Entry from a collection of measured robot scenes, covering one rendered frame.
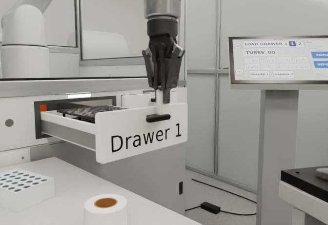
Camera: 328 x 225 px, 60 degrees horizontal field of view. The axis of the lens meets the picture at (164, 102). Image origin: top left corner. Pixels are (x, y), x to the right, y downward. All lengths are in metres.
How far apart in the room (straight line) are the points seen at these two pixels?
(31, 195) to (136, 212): 0.20
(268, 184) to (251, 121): 0.97
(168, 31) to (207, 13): 2.14
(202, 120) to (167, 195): 1.58
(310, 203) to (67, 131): 0.58
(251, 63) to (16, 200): 1.17
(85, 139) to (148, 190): 0.60
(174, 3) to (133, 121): 0.29
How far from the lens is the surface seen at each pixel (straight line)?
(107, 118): 0.62
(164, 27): 0.67
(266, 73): 1.42
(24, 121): 0.90
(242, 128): 2.55
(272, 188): 1.62
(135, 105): 1.09
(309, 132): 2.28
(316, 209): 0.68
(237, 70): 1.42
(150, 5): 0.69
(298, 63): 1.50
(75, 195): 0.64
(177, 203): 1.41
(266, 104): 1.51
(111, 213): 0.48
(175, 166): 1.34
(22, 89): 0.90
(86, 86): 0.98
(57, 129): 0.83
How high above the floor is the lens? 1.01
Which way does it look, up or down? 6 degrees down
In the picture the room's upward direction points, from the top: straight up
